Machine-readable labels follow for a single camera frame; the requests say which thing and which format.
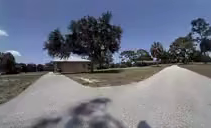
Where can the large broad dark tree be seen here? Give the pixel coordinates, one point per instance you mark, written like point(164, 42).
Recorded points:
point(93, 36)

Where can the dark hedge and trees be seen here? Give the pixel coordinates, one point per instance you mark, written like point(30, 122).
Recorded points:
point(8, 64)

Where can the robot's own part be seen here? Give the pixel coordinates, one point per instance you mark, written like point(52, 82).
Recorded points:
point(143, 124)

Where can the dry grass field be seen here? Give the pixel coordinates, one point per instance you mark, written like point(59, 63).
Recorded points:
point(201, 69)

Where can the brown building with pale roof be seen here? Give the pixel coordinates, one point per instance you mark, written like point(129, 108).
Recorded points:
point(72, 66)

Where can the group of trees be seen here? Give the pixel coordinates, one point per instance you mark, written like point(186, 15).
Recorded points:
point(183, 48)

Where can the grey paved path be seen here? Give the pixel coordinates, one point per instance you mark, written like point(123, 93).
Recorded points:
point(149, 96)

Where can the dry grass patch between paths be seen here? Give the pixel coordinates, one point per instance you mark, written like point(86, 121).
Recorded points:
point(116, 76)

